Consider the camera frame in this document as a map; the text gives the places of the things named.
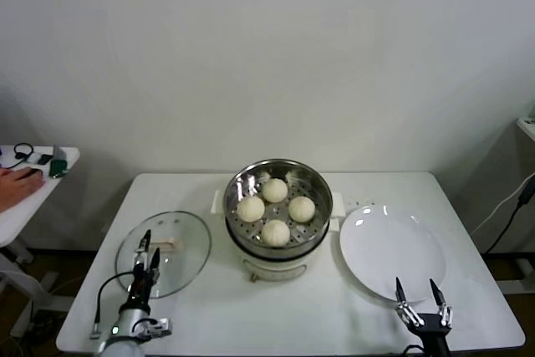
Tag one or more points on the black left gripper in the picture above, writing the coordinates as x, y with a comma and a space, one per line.
142, 284

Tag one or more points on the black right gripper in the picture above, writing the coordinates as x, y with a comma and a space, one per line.
432, 332

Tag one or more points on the white steamed baozi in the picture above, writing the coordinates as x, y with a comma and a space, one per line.
274, 190
276, 233
302, 209
251, 209

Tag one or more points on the stainless steel steamer basket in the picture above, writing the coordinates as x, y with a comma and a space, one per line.
238, 181

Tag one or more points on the bystander bare hand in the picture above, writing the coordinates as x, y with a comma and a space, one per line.
16, 185

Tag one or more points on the white round plate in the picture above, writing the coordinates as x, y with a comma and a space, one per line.
388, 248

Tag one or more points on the white side table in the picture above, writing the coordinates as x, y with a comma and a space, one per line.
42, 202

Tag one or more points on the green handheld device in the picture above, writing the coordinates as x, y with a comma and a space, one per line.
58, 164

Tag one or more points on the white power strip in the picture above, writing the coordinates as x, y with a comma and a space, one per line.
361, 201

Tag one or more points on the small white black device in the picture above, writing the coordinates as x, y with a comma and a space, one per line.
38, 159

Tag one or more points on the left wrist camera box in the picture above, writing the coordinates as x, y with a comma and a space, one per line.
159, 327

